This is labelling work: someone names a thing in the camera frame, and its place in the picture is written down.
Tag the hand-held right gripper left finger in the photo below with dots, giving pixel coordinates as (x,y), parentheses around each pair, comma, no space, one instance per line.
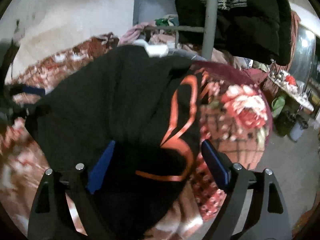
(102,170)

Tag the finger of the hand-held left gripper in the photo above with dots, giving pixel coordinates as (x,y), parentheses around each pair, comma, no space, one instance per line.
(32,90)

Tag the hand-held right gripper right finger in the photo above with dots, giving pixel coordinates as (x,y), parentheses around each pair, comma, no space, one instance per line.
(215,165)

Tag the black hoodie with orange print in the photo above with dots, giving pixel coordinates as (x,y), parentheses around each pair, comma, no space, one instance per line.
(112,100)

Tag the floral blanket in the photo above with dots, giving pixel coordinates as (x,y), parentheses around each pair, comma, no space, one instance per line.
(240,110)

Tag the black bag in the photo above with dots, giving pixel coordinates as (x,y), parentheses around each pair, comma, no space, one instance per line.
(283,123)

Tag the green plastic bag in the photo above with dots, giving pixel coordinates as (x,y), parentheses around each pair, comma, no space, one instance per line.
(278,106)

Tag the grey bucket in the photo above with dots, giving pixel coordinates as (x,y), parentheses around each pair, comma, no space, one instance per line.
(298,131)

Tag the cluttered table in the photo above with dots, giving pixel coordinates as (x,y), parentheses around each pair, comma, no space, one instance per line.
(295,92)

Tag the pink cloth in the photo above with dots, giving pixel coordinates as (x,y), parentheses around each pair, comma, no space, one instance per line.
(130,36)

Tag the red packet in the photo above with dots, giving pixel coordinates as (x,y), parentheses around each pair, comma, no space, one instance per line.
(290,79)

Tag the white cloth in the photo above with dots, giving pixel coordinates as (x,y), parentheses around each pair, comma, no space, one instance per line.
(156,50)

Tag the black puffer jacket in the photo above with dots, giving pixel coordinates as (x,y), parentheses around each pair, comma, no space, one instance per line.
(257,25)

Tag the green printed bag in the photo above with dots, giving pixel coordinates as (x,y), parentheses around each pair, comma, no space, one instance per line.
(166,22)

